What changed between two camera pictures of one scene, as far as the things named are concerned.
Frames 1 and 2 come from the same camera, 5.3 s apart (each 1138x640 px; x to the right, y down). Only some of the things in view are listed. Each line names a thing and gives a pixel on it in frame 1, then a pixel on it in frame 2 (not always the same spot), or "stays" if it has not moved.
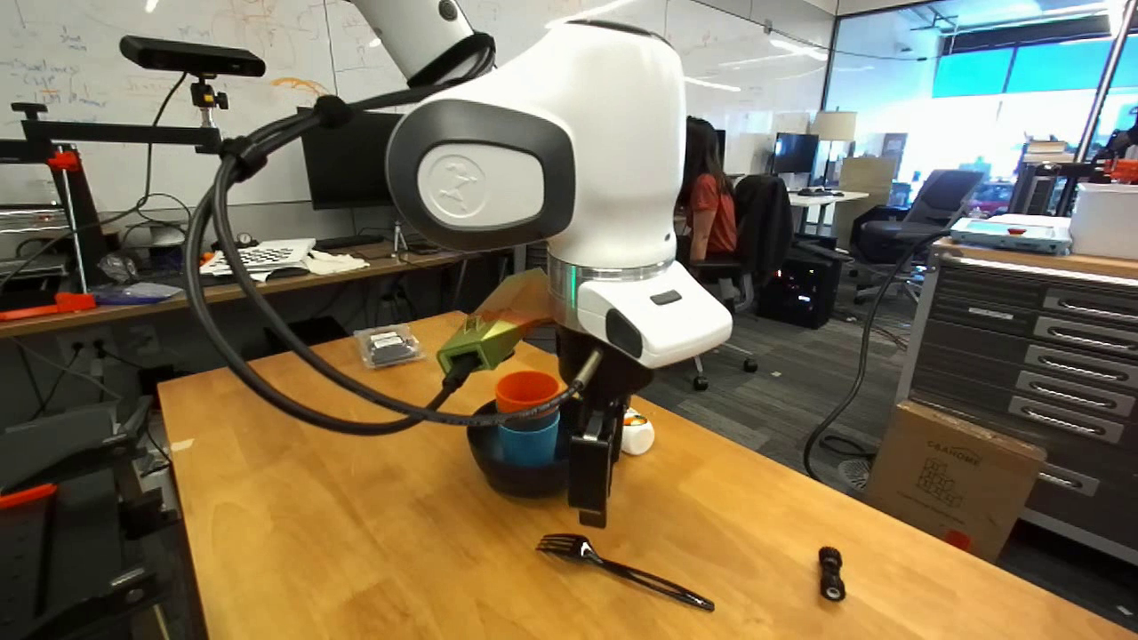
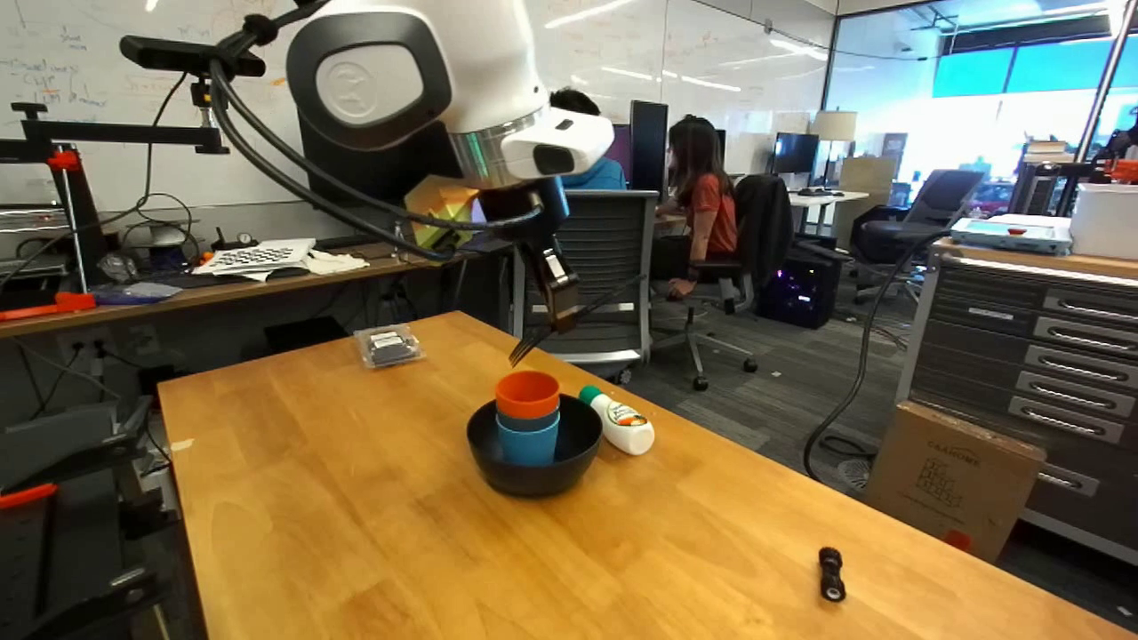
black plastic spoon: [577, 544] -> [531, 340]
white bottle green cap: [638, 434] stays
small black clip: [830, 572] stays
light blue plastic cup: [531, 447] stays
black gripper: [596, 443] -> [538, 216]
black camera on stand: [191, 58] stays
